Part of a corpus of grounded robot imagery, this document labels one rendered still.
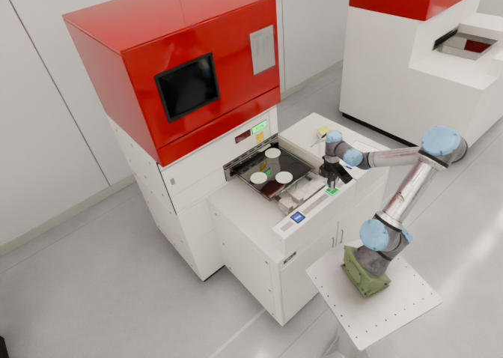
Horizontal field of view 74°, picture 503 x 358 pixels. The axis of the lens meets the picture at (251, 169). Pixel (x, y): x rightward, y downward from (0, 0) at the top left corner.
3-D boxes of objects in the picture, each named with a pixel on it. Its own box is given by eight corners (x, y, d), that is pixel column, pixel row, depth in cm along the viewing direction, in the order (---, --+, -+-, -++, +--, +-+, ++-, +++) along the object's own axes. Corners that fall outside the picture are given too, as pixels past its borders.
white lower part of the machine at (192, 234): (159, 232, 293) (126, 162, 238) (233, 184, 328) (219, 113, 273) (204, 287, 250) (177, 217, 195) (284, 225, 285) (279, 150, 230)
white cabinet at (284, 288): (225, 270, 259) (205, 198, 204) (311, 204, 300) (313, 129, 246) (284, 334, 220) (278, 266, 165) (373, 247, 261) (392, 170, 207)
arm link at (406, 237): (398, 259, 146) (421, 237, 141) (385, 258, 137) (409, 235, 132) (379, 239, 153) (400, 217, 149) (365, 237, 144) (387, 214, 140)
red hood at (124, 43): (105, 113, 211) (60, 14, 171) (210, 67, 246) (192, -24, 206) (163, 168, 165) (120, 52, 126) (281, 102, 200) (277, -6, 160)
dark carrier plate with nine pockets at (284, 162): (233, 170, 209) (232, 169, 209) (273, 144, 224) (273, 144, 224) (270, 198, 188) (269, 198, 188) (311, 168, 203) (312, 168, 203)
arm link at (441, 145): (390, 258, 136) (474, 141, 124) (373, 257, 126) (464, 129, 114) (367, 240, 145) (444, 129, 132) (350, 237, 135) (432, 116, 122)
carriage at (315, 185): (278, 208, 188) (278, 204, 186) (321, 175, 204) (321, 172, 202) (287, 216, 183) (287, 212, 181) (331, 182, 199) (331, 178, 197)
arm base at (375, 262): (387, 279, 147) (403, 264, 144) (367, 275, 139) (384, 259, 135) (367, 253, 159) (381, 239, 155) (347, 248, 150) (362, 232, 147)
